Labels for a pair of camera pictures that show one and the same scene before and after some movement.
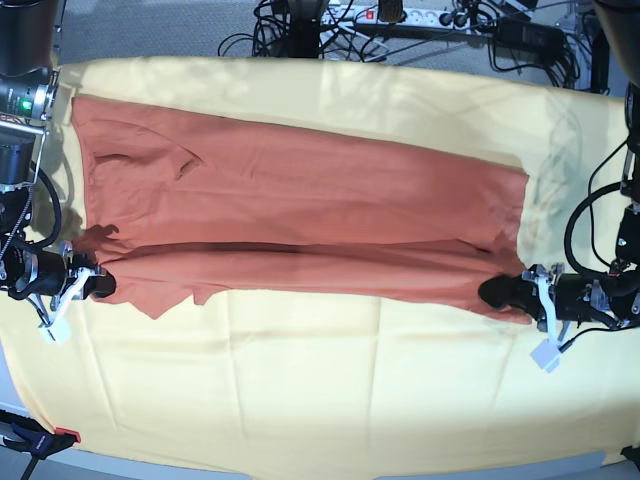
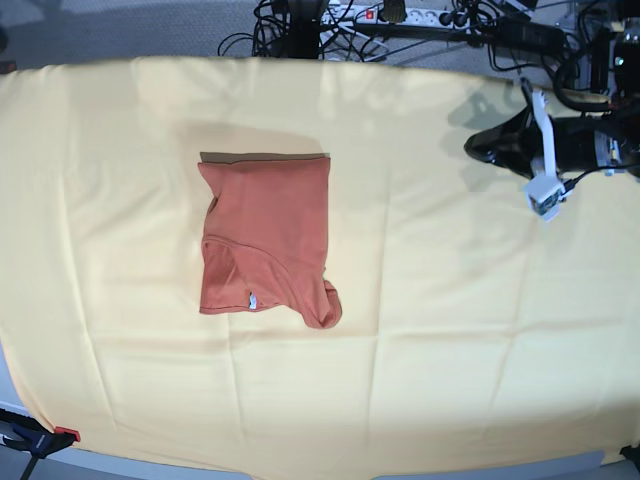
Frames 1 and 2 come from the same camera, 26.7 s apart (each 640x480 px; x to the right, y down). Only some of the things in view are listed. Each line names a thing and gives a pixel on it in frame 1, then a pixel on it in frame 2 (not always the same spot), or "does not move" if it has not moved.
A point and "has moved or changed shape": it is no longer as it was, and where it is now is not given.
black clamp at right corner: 632,454 does not move
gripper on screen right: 555,298 -> 573,143
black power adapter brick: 522,36 does not move
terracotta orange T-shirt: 178,202 has moved or changed shape
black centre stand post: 304,28 does not move
